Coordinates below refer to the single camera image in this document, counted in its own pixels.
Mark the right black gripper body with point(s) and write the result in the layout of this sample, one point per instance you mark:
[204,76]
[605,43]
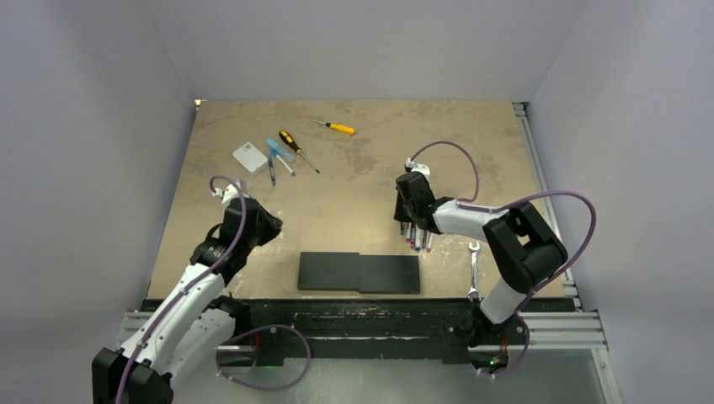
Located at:
[404,210]

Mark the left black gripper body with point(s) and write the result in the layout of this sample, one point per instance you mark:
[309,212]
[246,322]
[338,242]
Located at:
[264,231]

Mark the blue white marker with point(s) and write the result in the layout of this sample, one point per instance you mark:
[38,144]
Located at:
[418,238]

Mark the magenta cap marker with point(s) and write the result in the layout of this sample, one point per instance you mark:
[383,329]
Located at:
[412,236]

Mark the pink cap white marker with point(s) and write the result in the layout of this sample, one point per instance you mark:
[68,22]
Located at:
[429,243]

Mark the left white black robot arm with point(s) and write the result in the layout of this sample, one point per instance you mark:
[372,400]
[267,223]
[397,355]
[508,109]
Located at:
[193,319]

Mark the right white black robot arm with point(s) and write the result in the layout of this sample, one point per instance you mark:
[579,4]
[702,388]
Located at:
[524,247]

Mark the white square box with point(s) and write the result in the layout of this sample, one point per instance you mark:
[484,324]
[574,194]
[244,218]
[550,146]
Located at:
[250,157]

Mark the black rectangular block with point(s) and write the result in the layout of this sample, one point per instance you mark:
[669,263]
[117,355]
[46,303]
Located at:
[354,272]

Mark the light blue cap marker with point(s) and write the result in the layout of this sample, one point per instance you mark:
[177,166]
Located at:
[286,165]

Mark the black yellow screwdriver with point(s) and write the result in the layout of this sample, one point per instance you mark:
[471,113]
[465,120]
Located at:
[288,139]

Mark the silver wrench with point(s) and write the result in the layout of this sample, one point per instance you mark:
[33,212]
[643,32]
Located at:
[474,294]

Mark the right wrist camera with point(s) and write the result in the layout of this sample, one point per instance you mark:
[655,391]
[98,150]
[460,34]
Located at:
[412,166]

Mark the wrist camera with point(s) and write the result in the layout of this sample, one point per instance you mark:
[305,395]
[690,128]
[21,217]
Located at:
[230,192]
[412,166]

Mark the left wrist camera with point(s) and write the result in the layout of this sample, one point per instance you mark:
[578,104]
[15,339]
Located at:
[230,192]

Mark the yellow handle screwdriver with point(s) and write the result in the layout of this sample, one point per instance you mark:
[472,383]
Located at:
[338,127]

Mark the black base frame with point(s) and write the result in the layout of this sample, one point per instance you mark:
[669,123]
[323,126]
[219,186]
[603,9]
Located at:
[447,330]

